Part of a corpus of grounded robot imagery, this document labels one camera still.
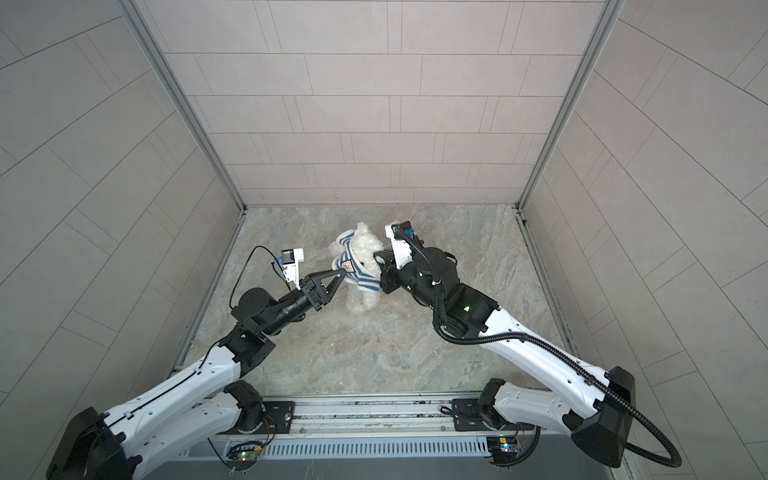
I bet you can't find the blue white striped knit sweater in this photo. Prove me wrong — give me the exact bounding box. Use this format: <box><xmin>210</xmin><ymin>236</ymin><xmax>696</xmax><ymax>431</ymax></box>
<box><xmin>330</xmin><ymin>224</ymin><xmax>383</xmax><ymax>294</ymax></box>

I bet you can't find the white teddy bear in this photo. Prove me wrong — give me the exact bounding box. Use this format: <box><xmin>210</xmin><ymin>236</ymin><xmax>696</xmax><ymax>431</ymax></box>
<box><xmin>329</xmin><ymin>222</ymin><xmax>384</xmax><ymax>314</ymax></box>

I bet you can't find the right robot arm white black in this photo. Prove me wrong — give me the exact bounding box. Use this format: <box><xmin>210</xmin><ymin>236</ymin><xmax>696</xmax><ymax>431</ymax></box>
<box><xmin>374</xmin><ymin>240</ymin><xmax>643</xmax><ymax>467</ymax></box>

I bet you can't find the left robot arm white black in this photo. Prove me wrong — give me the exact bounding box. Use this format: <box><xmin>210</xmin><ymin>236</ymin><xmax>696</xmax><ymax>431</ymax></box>
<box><xmin>45</xmin><ymin>269</ymin><xmax>346</xmax><ymax>479</ymax></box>

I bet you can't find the left controller circuit board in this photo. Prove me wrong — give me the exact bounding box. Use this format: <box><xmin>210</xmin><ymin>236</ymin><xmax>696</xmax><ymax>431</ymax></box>
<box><xmin>226</xmin><ymin>441</ymin><xmax>265</xmax><ymax>471</ymax></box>

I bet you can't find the controller circuit board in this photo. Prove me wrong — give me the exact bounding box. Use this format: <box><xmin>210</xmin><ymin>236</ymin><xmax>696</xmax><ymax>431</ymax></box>
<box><xmin>486</xmin><ymin>436</ymin><xmax>520</xmax><ymax>465</ymax></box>
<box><xmin>226</xmin><ymin>441</ymin><xmax>265</xmax><ymax>471</ymax></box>

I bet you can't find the ventilation grille strip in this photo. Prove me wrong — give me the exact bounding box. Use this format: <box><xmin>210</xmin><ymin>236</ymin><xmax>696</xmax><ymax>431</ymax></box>
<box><xmin>136</xmin><ymin>437</ymin><xmax>490</xmax><ymax>462</ymax></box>

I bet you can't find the right controller circuit board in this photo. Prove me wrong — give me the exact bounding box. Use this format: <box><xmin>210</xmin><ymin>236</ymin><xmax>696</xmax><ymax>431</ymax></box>
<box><xmin>486</xmin><ymin>436</ymin><xmax>520</xmax><ymax>465</ymax></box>

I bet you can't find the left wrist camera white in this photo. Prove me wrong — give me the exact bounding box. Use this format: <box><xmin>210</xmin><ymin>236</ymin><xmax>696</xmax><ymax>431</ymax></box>
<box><xmin>278</xmin><ymin>248</ymin><xmax>304</xmax><ymax>290</ymax></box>

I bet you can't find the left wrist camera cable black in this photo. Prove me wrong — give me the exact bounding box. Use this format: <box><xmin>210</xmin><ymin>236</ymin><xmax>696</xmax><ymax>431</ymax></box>
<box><xmin>228</xmin><ymin>245</ymin><xmax>289</xmax><ymax>310</ymax></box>

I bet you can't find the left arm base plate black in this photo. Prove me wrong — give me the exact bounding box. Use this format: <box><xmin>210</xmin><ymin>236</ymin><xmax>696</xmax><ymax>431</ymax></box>
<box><xmin>220</xmin><ymin>401</ymin><xmax>296</xmax><ymax>436</ymax></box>

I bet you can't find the aluminium mounting rail frame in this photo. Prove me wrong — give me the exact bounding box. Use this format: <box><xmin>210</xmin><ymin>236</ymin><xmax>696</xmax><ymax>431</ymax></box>
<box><xmin>119</xmin><ymin>392</ymin><xmax>622</xmax><ymax>444</ymax></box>

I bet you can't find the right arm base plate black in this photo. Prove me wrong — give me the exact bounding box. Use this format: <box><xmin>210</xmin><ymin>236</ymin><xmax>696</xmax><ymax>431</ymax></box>
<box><xmin>440</xmin><ymin>398</ymin><xmax>536</xmax><ymax>433</ymax></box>

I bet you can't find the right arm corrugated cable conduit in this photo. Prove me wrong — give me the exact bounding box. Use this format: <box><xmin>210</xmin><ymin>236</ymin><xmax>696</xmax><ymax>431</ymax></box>
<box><xmin>392</xmin><ymin>226</ymin><xmax>683</xmax><ymax>469</ymax></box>

